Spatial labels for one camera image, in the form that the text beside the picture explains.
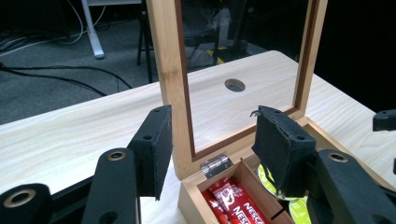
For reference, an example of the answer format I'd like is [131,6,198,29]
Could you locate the stand base with hazard tape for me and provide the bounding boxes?
[205,46,233,65]

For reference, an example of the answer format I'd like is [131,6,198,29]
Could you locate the wooden tea box glass lid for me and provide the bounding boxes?
[146,0,396,224]

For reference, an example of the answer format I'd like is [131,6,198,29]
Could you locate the yellow-green packets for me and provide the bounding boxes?
[257,163,301,202]

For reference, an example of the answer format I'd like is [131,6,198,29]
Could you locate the red coffee sachet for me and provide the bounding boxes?
[207,176,273,224]
[201,189,233,224]

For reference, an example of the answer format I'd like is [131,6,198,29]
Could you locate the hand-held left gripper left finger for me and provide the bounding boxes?
[126,105,174,201]

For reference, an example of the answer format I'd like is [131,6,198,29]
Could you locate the white floor cables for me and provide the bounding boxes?
[0,0,106,58]

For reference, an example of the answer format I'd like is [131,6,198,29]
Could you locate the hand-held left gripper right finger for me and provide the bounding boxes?
[250,105,318,199]

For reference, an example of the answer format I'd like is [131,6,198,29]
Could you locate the black floor cable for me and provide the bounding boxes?
[0,63,134,91]
[0,68,108,97]

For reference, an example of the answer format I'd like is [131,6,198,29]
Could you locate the white desk frame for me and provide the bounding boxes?
[79,0,143,61]

